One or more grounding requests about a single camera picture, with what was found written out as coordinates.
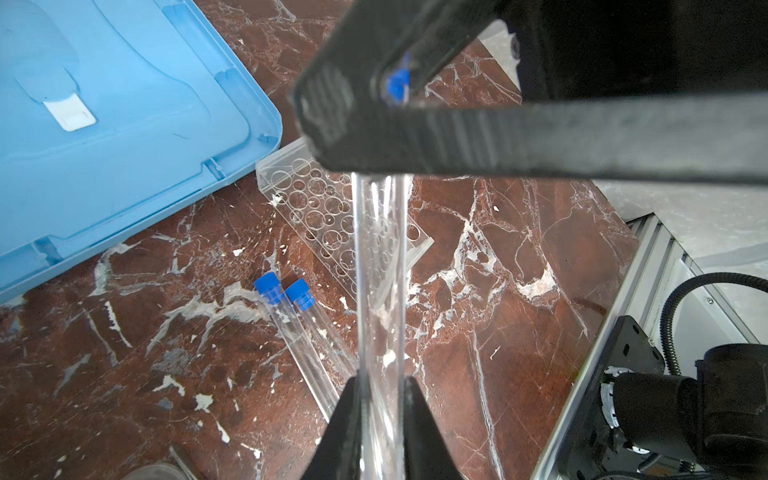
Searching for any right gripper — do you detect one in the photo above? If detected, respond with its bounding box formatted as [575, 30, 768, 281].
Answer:
[292, 1, 767, 184]

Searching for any blue plastic lid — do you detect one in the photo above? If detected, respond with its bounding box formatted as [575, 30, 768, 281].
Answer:
[1, 1, 283, 301]

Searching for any aluminium front rail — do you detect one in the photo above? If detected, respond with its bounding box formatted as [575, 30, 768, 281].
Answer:
[533, 214, 767, 479]

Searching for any clear test tube rack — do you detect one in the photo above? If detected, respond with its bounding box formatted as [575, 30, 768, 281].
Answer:
[255, 138, 433, 312]

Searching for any left black cable conduit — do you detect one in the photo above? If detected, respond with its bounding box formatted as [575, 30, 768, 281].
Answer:
[658, 271, 768, 379]

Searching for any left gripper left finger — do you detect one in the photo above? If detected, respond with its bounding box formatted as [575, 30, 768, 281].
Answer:
[300, 376, 362, 480]

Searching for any glass petri dish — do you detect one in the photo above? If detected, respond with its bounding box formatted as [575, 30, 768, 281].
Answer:
[122, 462, 200, 480]

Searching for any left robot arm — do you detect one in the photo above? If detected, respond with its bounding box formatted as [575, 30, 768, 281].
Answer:
[300, 316, 767, 479]

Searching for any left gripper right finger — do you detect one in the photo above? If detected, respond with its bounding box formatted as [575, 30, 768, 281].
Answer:
[403, 376, 462, 480]

